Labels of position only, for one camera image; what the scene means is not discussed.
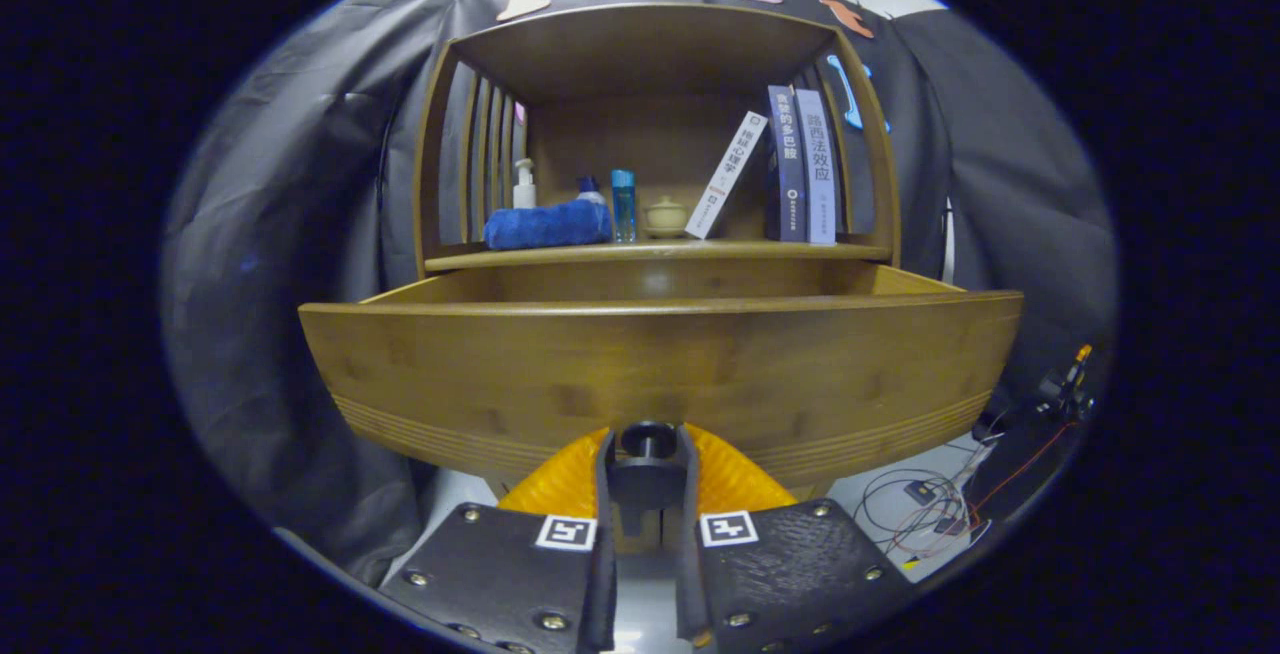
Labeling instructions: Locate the cream lidded teacup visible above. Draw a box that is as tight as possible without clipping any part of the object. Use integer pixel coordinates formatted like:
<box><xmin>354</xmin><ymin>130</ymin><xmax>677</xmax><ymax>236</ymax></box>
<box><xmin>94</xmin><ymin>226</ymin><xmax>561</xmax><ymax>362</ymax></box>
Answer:
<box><xmin>642</xmin><ymin>195</ymin><xmax>689</xmax><ymax>239</ymax></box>

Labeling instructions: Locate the black device with orange tip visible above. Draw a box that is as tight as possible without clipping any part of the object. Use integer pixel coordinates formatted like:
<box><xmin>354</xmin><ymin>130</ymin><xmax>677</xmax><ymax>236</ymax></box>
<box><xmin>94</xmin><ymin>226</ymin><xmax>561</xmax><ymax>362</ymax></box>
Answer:
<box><xmin>975</xmin><ymin>342</ymin><xmax>1096</xmax><ymax>525</ymax></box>

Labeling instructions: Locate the blue rolled towel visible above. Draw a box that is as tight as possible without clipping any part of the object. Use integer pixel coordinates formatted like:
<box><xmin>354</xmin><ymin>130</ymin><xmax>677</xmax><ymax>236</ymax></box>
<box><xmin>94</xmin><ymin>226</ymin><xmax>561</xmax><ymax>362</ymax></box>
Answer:
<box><xmin>483</xmin><ymin>199</ymin><xmax>613</xmax><ymax>252</ymax></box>

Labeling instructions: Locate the dark blue book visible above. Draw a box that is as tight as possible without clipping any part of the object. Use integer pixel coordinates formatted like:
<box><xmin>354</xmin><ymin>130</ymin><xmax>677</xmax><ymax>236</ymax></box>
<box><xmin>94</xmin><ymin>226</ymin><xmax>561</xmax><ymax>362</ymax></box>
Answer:
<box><xmin>766</xmin><ymin>85</ymin><xmax>807</xmax><ymax>243</ymax></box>

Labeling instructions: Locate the wooden countertop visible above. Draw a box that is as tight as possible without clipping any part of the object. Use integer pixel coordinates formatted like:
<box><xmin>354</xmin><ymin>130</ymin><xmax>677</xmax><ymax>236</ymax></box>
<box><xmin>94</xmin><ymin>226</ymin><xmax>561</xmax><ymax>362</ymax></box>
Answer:
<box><xmin>425</xmin><ymin>237</ymin><xmax>891</xmax><ymax>273</ymax></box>

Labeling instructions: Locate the clear blue bottle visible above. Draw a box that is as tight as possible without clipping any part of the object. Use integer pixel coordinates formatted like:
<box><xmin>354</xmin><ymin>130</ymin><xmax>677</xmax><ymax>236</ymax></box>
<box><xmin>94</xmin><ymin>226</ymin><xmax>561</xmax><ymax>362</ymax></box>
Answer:
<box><xmin>611</xmin><ymin>169</ymin><xmax>637</xmax><ymax>243</ymax></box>

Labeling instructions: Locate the wooden cabinet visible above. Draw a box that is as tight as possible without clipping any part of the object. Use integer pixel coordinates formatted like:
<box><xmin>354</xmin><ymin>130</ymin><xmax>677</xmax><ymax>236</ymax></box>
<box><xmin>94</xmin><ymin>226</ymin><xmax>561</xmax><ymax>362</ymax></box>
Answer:
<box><xmin>413</xmin><ymin>2</ymin><xmax>901</xmax><ymax>575</ymax></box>

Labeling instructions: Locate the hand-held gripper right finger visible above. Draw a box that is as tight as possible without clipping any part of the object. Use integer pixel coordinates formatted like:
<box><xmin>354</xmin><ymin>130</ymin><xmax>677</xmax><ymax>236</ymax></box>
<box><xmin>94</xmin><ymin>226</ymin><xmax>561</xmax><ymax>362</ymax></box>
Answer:
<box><xmin>675</xmin><ymin>422</ymin><xmax>916</xmax><ymax>654</ymax></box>

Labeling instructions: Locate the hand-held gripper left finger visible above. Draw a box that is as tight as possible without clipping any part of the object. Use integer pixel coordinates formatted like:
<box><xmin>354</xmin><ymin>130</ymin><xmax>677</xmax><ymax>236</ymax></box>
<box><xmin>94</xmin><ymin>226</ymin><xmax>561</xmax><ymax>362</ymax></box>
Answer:
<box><xmin>378</xmin><ymin>426</ymin><xmax>619</xmax><ymax>654</ymax></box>

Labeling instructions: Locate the white book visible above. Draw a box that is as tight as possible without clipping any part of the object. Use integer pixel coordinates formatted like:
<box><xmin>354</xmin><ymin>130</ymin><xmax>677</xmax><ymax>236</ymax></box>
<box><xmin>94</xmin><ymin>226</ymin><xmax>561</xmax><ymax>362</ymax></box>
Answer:
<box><xmin>684</xmin><ymin>111</ymin><xmax>769</xmax><ymax>240</ymax></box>

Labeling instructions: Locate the pale lavender book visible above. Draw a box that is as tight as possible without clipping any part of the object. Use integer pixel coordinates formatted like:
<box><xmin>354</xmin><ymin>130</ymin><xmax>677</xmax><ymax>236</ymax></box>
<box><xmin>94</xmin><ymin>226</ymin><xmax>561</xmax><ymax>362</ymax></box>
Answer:
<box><xmin>795</xmin><ymin>89</ymin><xmax>838</xmax><ymax>246</ymax></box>

